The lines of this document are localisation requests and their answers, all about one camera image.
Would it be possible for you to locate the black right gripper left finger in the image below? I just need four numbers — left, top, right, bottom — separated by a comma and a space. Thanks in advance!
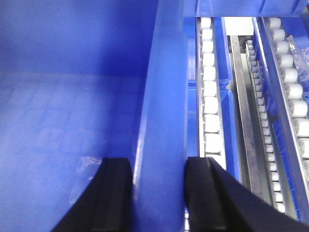
53, 158, 133, 232

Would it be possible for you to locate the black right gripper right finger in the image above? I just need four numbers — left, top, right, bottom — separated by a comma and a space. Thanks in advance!
184, 157, 309, 232

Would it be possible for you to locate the large blue plastic bin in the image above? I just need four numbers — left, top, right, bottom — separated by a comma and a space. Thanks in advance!
0, 0, 196, 232

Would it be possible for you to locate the blue bin lower shelf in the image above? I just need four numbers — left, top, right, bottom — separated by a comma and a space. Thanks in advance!
214, 17, 241, 181

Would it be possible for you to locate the white roller track near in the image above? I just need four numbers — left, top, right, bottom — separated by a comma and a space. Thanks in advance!
196, 17, 226, 169

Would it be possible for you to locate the white roller track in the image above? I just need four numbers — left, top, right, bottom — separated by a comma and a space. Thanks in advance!
265, 17, 309, 184
196, 17, 226, 169

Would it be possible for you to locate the small roller track middle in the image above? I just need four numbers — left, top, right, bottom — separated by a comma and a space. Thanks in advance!
245, 40, 286, 213

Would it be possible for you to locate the white roller track right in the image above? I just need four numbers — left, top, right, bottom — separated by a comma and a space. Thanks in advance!
265, 17, 309, 184

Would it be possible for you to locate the grey steel beam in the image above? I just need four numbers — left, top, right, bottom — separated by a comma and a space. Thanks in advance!
230, 35, 263, 197

